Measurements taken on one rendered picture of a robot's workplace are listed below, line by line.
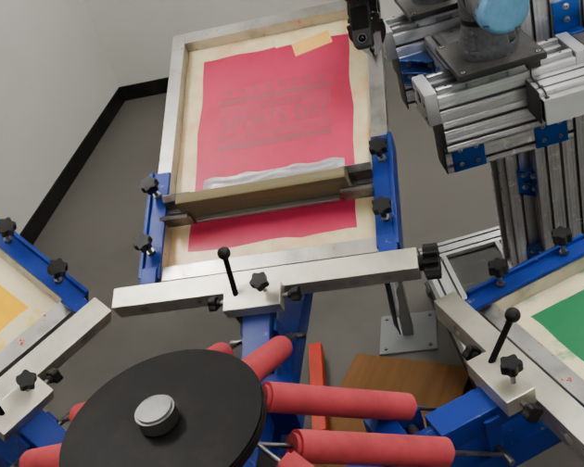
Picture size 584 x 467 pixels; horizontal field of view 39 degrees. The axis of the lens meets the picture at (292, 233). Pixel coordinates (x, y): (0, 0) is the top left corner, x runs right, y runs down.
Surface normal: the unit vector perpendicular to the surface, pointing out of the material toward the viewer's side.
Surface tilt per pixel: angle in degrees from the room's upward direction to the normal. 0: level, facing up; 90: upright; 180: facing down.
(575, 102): 90
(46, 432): 32
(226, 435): 0
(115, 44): 90
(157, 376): 0
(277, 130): 24
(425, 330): 0
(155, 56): 90
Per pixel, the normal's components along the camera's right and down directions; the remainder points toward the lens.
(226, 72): -0.28, -0.50
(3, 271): 0.19, -0.59
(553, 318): -0.25, -0.80
